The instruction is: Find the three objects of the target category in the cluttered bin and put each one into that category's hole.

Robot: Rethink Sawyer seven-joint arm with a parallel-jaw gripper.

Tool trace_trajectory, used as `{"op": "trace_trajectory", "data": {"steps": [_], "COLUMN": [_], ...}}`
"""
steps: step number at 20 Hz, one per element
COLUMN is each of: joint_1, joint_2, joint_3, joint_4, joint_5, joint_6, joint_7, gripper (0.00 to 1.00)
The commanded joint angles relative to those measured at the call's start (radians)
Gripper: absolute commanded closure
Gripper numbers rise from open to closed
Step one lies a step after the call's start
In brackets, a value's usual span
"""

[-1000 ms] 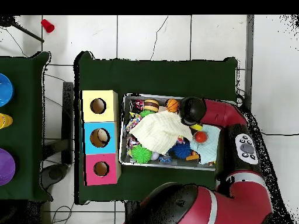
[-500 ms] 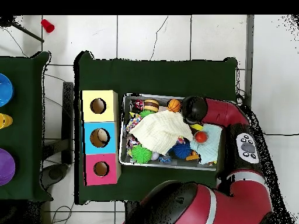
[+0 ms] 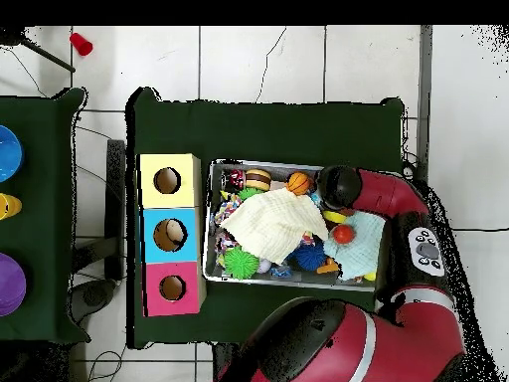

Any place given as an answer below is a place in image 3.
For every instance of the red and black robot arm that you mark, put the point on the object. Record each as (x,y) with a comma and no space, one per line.
(381,191)

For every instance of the metal mesh bin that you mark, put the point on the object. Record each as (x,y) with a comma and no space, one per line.
(282,170)

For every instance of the cream waffle cloth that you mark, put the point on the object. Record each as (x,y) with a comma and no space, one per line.
(270,223)

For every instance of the colourful patterned wrapper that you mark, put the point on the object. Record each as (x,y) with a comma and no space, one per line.
(228,207)

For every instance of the toy hamburger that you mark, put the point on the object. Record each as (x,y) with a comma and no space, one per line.
(258,180)

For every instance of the orange toy basketball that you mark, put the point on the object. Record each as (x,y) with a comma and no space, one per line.
(298,183)

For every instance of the green spiky ball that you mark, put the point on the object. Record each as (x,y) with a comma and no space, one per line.
(240,262)

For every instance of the blue spiky ball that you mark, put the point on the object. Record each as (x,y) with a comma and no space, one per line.
(310,256)

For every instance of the yellow toy banana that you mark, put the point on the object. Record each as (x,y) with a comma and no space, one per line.
(334,217)

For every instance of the plain orange-red ball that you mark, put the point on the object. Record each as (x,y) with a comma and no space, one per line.
(343,234)

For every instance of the mint green waffle cloth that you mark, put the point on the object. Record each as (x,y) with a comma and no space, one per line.
(358,254)

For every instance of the grey round base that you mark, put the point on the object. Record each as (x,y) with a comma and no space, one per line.
(91,296)

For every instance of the dark green side tablecloth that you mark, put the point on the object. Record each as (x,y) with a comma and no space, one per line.
(43,230)

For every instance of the red plastic cup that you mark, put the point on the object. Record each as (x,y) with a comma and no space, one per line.
(81,44)

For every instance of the yellow plastic cup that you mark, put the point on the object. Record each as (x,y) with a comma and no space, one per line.
(10,206)

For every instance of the blue bowl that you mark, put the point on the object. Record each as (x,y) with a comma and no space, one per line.
(10,153)

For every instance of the purple bowl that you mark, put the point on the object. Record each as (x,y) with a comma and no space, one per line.
(11,284)

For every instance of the black tripod leg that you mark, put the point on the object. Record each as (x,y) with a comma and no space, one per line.
(47,55)

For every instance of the black furniture frame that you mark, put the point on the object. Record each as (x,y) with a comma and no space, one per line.
(116,199)

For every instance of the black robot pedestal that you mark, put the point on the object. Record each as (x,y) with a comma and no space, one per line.
(226,358)

